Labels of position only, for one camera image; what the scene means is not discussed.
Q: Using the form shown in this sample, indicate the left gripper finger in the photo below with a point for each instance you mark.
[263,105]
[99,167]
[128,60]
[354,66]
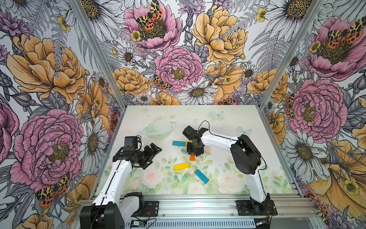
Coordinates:
[152,149]
[145,164]

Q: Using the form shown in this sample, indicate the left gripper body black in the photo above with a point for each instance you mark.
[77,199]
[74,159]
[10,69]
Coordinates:
[143,156]

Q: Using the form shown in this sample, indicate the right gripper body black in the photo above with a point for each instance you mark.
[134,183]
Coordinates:
[194,149]

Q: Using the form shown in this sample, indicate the teal block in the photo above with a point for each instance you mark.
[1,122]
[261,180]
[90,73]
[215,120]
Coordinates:
[202,176]
[179,143]

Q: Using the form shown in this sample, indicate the long yellow block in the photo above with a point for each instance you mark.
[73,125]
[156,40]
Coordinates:
[181,166]

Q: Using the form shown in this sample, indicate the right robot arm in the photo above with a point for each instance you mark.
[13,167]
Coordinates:
[247,159]

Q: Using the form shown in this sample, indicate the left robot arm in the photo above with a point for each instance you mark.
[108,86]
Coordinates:
[109,210]

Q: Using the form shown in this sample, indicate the small green circuit board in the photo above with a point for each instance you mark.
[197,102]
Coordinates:
[138,224]

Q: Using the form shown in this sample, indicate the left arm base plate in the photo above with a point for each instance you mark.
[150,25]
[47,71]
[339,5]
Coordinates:
[151,209]

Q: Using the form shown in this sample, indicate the aluminium front rail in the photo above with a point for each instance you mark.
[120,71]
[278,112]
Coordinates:
[224,206]

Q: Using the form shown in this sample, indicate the white vented cable duct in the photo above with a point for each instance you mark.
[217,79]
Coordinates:
[197,224]

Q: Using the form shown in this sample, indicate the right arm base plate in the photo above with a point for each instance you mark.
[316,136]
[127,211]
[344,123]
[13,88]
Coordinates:
[253,208]

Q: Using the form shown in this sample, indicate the right aluminium corner post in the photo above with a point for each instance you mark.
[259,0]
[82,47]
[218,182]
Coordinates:
[306,24]

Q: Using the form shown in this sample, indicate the aluminium corner post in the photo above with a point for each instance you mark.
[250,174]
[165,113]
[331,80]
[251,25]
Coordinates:
[93,42]
[306,24]

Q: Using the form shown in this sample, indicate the left aluminium corner post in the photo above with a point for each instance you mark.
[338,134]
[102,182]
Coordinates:
[93,42]

